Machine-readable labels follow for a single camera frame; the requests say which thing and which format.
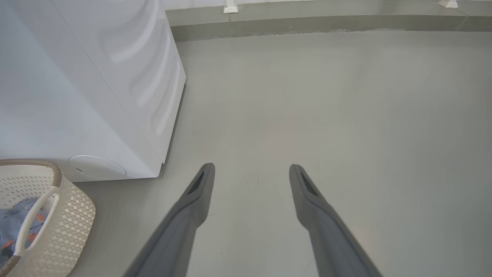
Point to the white front-load washing machine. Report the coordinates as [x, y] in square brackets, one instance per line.
[77, 84]

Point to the cream perforated laundry basket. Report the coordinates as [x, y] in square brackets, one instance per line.
[73, 215]

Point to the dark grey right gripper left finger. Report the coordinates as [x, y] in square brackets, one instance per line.
[173, 238]

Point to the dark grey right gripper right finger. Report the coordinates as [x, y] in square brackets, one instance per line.
[330, 238]

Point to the round filter cover panel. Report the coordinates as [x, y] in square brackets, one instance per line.
[96, 167]

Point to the white metal railing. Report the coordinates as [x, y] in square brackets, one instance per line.
[230, 7]

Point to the blue patterned garment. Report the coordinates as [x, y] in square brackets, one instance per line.
[11, 223]

